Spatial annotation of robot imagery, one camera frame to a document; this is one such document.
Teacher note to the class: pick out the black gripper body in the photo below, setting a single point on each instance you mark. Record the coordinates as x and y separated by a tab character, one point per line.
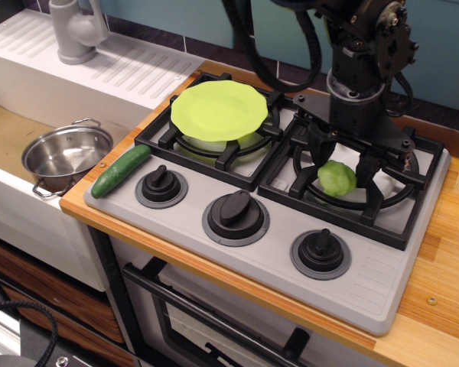
363	123

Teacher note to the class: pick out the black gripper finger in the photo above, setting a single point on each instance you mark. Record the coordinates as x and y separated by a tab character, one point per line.
321	145
370	163

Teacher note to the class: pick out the green toy cauliflower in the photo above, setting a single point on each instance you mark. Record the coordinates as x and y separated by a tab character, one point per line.
336	178

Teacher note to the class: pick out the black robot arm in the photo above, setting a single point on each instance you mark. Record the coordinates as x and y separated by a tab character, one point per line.
371	46

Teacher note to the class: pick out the lime green plate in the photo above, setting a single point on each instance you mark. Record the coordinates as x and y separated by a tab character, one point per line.
222	110

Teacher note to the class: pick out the green toy pickle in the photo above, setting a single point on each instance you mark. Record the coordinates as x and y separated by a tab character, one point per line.
120	170

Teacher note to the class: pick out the stainless steel pot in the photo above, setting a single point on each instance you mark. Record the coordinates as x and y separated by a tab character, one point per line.
58	159

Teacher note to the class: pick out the white sink unit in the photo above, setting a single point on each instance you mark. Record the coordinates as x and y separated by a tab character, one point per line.
119	87

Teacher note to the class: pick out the black right burner grate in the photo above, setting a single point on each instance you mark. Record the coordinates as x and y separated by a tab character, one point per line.
387	211

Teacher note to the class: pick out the black burner grate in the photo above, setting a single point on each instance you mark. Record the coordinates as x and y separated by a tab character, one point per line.
242	162
387	211

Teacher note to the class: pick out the grey stove top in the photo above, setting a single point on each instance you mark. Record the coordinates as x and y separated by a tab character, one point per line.
367	295

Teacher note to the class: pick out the black left burner grate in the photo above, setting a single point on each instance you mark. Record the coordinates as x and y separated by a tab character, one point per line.
242	162

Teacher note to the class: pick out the black right stove knob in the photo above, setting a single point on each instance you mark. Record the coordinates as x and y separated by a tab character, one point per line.
320	255

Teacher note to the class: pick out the black stove knob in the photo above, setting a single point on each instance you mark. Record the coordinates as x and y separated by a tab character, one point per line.
161	188
320	255
236	219

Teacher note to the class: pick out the black middle stove knob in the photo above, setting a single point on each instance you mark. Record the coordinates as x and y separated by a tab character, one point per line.
236	219

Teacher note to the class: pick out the black left stove knob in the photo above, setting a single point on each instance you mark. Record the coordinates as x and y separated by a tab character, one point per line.
161	188

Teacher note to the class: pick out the grey toy faucet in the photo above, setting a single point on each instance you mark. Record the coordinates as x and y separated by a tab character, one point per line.
77	34

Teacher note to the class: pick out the wooden drawer front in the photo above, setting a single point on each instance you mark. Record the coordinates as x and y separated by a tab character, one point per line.
84	316

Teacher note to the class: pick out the black oven door handle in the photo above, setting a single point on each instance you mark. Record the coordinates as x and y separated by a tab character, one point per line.
147	278

